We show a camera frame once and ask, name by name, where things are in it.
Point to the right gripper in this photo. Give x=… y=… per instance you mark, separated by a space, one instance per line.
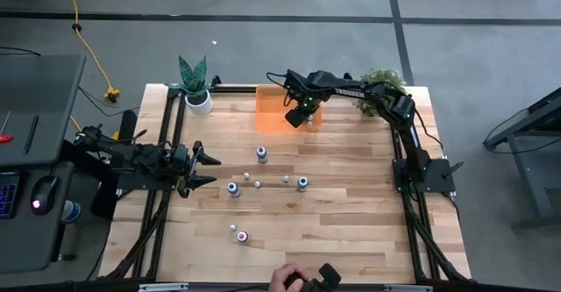
x=296 y=117

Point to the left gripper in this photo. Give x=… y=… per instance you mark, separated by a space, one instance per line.
x=186 y=182

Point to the small orange-red dropper bottle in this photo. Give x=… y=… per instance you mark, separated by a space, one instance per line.
x=309 y=126

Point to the large pink food colouring bottle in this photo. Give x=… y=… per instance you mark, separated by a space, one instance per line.
x=243 y=237

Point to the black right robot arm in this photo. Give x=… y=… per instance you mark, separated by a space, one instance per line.
x=350 y=91

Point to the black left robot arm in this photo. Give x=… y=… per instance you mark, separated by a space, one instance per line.
x=136 y=158

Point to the large blue food colouring bottle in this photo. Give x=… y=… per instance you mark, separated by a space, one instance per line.
x=233 y=190

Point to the large purple food colouring bottle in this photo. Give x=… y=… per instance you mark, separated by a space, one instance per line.
x=261 y=154

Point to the orange translucent plastic bin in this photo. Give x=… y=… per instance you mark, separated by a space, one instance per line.
x=271 y=116

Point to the snake plant white pot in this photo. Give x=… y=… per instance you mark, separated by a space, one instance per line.
x=199 y=103

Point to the bushy green plant black pot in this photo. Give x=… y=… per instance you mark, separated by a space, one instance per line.
x=381 y=75

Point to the white and blue cup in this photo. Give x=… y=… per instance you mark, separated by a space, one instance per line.
x=71 y=211

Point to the person's hand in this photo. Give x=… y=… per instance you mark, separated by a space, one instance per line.
x=285 y=279

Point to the black computer mouse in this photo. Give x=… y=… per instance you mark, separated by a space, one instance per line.
x=44 y=191

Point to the black pen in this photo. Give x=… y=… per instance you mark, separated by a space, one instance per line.
x=31 y=134

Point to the dark grey desk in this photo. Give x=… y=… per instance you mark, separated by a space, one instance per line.
x=44 y=90

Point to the keyboard with blue lit keys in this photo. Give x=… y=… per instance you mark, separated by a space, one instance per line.
x=9 y=195

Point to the red round object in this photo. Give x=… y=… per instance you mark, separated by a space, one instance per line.
x=5 y=139

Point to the grey metal table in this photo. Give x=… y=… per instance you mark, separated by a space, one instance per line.
x=523 y=173

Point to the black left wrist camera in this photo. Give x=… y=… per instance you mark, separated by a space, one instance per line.
x=179 y=156

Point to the silver aluminium bracket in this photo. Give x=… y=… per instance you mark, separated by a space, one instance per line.
x=164 y=287
x=407 y=288

